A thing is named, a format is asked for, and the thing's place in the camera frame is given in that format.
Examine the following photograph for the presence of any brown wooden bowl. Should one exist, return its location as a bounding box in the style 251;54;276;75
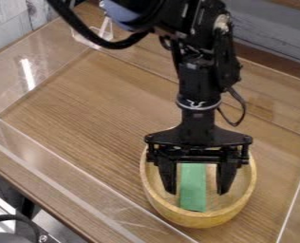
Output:
140;144;257;229

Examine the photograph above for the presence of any black metal frame bracket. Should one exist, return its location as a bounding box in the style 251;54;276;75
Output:
14;210;62;243

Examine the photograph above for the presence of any black cable loop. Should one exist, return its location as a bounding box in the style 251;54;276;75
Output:
0;215;41;243

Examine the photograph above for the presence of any green rectangular block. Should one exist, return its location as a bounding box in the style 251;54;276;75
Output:
180;163;207;213

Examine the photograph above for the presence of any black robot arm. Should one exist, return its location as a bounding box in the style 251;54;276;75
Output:
104;0;253;195

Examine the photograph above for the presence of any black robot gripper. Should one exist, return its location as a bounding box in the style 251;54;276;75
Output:
145;109;253;196

